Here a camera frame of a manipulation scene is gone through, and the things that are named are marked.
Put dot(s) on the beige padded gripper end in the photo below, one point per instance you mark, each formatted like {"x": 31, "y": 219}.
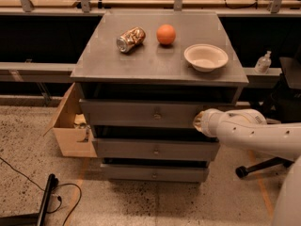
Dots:
{"x": 208, "y": 121}

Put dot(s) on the grey top drawer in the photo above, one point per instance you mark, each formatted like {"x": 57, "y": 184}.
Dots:
{"x": 139, "y": 113}

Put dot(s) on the grey drawer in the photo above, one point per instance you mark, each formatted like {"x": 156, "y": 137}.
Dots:
{"x": 139, "y": 113}
{"x": 155, "y": 149}
{"x": 150, "y": 173}

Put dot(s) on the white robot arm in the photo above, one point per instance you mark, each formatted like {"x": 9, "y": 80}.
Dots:
{"x": 248, "y": 129}

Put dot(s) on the grey middle drawer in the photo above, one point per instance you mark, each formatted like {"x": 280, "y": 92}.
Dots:
{"x": 155, "y": 149}

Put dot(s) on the grey drawer cabinet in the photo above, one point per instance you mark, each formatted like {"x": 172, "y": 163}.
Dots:
{"x": 155, "y": 72}

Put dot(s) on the grey bottom drawer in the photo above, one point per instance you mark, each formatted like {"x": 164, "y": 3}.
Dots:
{"x": 150, "y": 173}

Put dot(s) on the white paper bowl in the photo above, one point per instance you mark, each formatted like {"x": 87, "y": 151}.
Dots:
{"x": 205, "y": 57}

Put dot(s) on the clear sanitizer bottle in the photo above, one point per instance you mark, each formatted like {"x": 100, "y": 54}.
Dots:
{"x": 263, "y": 63}

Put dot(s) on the black office chair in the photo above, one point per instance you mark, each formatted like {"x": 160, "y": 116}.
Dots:
{"x": 284, "y": 102}

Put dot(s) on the orange ball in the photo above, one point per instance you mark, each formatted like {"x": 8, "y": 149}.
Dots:
{"x": 166, "y": 34}

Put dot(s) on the crushed soda can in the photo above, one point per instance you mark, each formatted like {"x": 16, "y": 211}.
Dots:
{"x": 130, "y": 39}

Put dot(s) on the cardboard box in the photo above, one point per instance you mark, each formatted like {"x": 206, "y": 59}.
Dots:
{"x": 70, "y": 128}

